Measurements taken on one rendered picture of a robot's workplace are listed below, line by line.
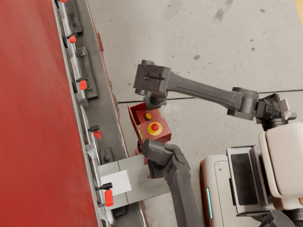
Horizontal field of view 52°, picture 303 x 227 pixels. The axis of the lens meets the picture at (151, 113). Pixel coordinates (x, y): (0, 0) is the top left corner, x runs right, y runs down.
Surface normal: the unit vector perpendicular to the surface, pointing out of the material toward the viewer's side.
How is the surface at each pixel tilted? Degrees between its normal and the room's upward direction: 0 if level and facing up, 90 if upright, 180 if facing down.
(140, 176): 0
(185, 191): 48
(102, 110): 0
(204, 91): 41
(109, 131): 0
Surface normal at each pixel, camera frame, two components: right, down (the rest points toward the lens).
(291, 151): -0.69, -0.24
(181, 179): 0.40, -0.78
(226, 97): 0.47, 0.11
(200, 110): -0.01, -0.39
